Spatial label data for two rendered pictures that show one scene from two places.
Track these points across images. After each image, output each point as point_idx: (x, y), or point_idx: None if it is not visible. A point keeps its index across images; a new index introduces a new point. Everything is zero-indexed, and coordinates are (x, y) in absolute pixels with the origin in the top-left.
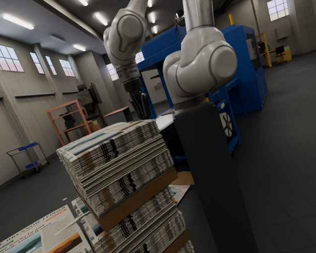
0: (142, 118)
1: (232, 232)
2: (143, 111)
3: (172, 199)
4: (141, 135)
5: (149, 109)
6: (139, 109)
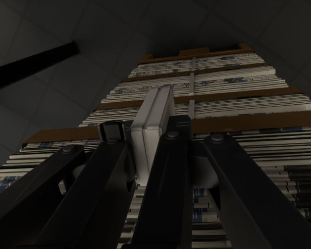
0: (135, 182)
1: None
2: (191, 220)
3: None
4: None
5: (258, 169)
6: (110, 242)
